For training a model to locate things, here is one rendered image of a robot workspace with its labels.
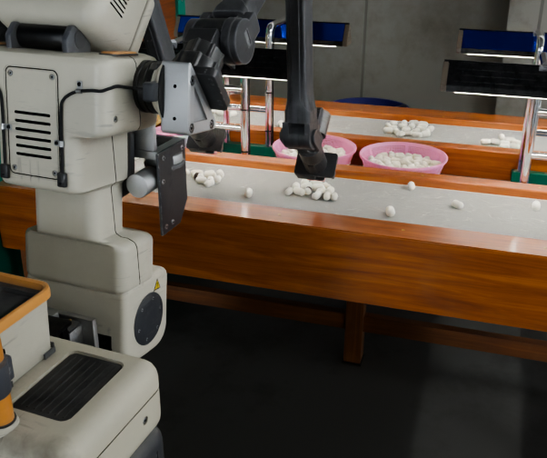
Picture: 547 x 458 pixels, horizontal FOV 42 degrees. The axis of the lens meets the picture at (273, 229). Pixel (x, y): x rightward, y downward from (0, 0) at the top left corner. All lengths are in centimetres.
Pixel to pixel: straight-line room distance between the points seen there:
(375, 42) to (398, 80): 25
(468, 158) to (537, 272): 77
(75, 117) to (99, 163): 11
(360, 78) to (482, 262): 267
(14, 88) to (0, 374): 48
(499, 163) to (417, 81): 185
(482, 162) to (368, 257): 78
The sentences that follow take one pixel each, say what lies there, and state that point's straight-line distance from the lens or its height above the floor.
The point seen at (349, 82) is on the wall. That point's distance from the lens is 421.
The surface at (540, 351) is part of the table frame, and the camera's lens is 244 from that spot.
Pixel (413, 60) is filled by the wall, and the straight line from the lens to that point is 410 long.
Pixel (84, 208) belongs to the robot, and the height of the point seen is 97.
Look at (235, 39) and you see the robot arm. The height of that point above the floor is 125.
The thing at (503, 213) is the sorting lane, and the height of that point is 74.
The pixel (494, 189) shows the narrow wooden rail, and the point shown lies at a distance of 202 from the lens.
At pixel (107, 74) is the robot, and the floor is 121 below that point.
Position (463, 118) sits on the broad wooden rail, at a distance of 269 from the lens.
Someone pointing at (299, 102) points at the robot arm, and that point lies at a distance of 158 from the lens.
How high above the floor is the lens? 143
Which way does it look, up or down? 24 degrees down
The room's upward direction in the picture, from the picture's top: straight up
